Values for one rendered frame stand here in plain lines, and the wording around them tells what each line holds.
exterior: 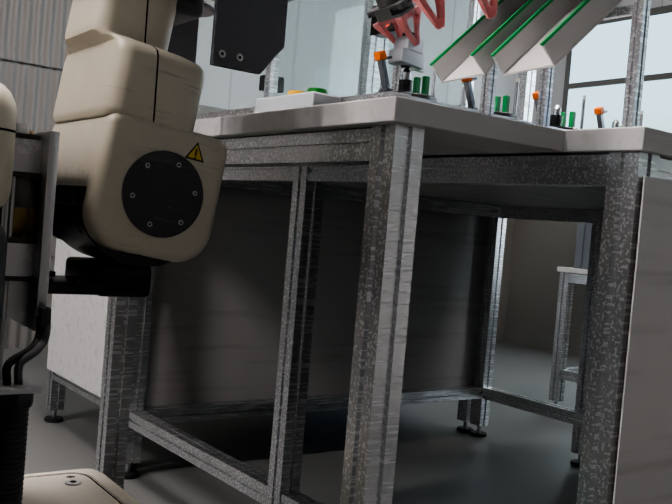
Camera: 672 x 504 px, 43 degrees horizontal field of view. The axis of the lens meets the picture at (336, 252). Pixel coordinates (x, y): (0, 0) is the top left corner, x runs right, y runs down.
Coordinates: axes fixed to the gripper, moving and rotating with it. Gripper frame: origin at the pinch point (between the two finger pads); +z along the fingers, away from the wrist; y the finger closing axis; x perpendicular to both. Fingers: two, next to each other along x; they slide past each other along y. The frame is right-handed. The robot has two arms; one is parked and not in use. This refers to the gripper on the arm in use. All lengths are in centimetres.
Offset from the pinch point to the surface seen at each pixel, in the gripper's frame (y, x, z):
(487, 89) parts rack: -20.3, 4.5, 11.2
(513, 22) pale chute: -33.7, 6.8, -1.2
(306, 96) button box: 1.1, 29.0, -2.3
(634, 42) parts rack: -52, 2, 8
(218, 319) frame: 77, 35, 55
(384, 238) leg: -57, 70, 3
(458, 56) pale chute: -20.7, 9.0, 2.2
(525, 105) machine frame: 58, -93, 56
